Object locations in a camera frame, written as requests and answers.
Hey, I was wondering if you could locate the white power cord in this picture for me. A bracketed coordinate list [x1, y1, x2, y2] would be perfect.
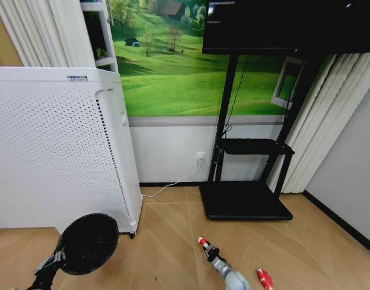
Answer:
[141, 164, 203, 199]

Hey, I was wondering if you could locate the white pleated curtain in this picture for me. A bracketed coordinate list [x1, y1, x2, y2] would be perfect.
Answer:
[266, 53, 370, 195]
[0, 0, 97, 68]

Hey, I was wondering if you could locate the black television screen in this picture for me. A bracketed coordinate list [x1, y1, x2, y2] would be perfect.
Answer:
[202, 0, 370, 56]

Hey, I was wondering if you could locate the white perforated air purifier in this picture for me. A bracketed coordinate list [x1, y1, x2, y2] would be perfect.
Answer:
[0, 66, 143, 239]

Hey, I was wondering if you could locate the black mesh trash bin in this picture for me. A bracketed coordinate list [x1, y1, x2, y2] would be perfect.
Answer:
[57, 213, 120, 276]

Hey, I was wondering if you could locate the black television floor stand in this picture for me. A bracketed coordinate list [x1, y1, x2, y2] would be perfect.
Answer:
[199, 53, 324, 222]

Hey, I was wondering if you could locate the green landscape wall mural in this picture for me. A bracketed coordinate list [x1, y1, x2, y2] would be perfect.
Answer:
[107, 0, 335, 118]

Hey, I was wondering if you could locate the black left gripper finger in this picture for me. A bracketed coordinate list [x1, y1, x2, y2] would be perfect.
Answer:
[36, 248, 67, 274]

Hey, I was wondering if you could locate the red and white trash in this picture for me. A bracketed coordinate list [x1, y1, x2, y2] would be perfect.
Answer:
[197, 236, 212, 251]

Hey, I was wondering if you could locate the brown wooden panel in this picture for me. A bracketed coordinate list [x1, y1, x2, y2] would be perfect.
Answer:
[0, 0, 24, 68]

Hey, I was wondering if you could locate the thin black cable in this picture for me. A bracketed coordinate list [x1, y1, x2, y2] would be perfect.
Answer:
[223, 54, 250, 140]

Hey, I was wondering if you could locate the red white-spotted wrapper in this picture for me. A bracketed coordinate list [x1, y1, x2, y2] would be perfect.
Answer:
[256, 268, 274, 290]

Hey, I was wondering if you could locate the white shelf unit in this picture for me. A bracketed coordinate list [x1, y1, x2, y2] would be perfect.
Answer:
[80, 0, 120, 73]

